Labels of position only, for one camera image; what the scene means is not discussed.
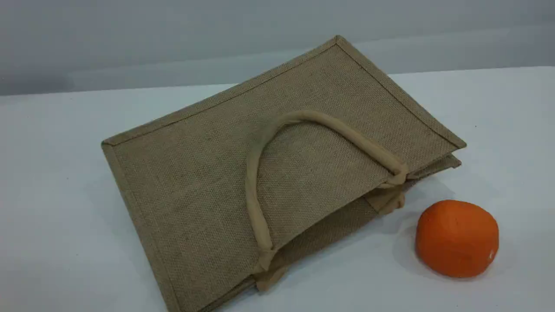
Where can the orange fruit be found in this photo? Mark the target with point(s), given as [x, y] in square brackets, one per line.
[457, 238]

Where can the brown burlap tote bag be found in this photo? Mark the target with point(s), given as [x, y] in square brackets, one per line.
[195, 182]

